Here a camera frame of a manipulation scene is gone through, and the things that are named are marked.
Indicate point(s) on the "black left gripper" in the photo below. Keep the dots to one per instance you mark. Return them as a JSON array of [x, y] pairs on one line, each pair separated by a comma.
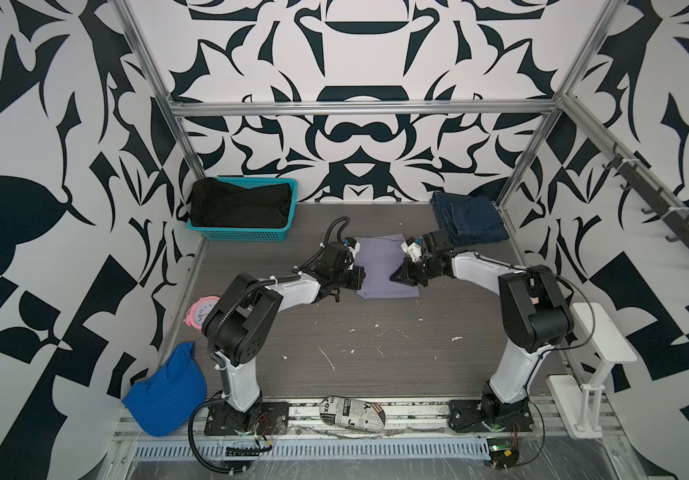
[[360, 276]]

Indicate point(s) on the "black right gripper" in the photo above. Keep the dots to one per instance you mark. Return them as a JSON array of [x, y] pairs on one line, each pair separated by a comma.
[[409, 275]]

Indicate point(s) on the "lilac skirt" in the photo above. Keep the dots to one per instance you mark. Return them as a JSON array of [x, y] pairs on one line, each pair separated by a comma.
[[381, 257]]

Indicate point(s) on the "black garment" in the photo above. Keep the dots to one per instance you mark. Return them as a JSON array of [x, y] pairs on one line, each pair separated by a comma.
[[217, 204]]

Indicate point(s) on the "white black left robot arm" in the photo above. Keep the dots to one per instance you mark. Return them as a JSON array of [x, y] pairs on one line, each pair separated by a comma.
[[239, 325]]

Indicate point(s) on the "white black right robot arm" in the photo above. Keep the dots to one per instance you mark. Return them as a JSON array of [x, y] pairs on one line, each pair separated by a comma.
[[536, 318]]

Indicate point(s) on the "teal plastic basket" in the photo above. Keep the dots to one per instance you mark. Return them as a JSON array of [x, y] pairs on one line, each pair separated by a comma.
[[251, 234]]

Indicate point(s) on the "pink alarm clock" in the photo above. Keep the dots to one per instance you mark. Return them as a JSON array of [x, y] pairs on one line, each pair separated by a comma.
[[198, 312]]

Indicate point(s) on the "newspaper print shoe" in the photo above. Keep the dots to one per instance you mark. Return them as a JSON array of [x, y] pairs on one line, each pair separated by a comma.
[[352, 413]]

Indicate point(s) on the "blue cap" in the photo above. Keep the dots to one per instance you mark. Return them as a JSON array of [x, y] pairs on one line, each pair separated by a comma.
[[165, 401]]

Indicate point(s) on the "green circuit board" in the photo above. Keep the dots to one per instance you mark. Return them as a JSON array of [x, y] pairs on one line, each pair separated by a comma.
[[504, 453]]

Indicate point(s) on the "white stand rack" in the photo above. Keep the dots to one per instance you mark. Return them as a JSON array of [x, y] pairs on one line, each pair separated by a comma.
[[579, 397]]

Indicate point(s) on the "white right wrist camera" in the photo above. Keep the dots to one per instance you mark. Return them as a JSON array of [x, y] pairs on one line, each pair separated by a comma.
[[413, 249]]

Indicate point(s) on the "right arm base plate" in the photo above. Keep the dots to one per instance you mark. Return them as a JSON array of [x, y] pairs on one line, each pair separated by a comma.
[[489, 415]]

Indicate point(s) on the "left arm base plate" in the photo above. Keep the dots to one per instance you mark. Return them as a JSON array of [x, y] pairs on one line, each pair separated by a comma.
[[264, 418]]

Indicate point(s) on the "white cable duct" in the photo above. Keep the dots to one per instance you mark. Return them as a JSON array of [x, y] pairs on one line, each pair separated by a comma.
[[470, 448]]

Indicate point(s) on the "aluminium cage frame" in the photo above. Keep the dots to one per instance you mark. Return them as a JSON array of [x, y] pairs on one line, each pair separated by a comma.
[[365, 101]]

